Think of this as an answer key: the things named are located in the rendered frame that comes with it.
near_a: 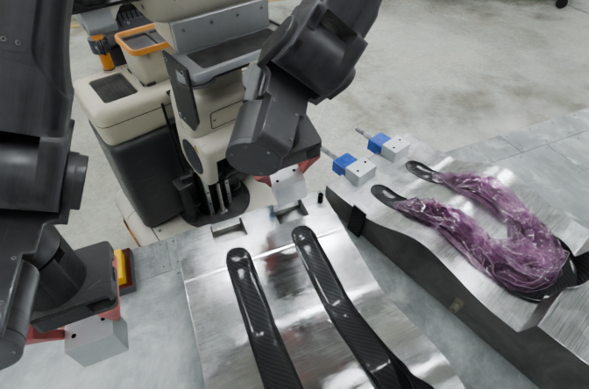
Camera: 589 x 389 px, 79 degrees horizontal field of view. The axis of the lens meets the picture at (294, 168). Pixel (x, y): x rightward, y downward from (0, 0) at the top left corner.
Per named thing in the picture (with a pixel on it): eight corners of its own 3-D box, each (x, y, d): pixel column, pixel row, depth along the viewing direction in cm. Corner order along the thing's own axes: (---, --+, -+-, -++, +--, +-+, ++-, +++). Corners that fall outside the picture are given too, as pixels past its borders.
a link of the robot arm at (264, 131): (358, 60, 38) (294, 8, 34) (352, 144, 32) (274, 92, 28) (289, 113, 46) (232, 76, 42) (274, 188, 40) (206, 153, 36)
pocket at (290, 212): (271, 217, 65) (270, 204, 62) (298, 208, 66) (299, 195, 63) (280, 237, 61) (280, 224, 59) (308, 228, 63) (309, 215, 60)
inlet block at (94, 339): (84, 272, 50) (67, 251, 46) (122, 260, 52) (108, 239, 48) (84, 368, 42) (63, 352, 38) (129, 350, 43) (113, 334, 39)
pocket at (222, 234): (212, 236, 62) (209, 223, 59) (242, 227, 63) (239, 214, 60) (218, 258, 59) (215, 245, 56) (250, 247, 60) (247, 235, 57)
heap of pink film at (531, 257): (383, 210, 65) (392, 180, 60) (440, 167, 73) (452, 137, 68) (525, 321, 51) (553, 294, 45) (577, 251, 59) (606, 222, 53)
